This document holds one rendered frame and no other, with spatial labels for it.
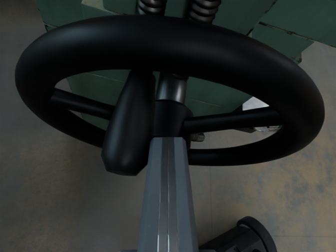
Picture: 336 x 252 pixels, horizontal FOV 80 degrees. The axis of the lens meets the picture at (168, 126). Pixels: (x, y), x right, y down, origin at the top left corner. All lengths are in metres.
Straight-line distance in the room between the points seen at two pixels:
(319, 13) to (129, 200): 0.93
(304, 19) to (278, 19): 0.03
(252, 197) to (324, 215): 0.48
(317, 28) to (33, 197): 1.07
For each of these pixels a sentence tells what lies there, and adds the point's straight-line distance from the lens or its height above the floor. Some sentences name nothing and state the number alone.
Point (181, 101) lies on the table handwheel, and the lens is 0.23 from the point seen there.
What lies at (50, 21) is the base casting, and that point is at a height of 0.72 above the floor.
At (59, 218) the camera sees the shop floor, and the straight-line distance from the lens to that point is 1.05.
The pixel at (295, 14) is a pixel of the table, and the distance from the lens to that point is 0.35.
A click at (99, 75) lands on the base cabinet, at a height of 0.59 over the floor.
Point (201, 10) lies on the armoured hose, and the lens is 0.18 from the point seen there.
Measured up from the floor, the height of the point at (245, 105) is 0.62.
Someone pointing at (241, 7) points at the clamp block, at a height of 0.92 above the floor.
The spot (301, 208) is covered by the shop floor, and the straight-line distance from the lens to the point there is 1.46.
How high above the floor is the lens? 1.02
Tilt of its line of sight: 67 degrees down
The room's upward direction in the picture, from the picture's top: 38 degrees clockwise
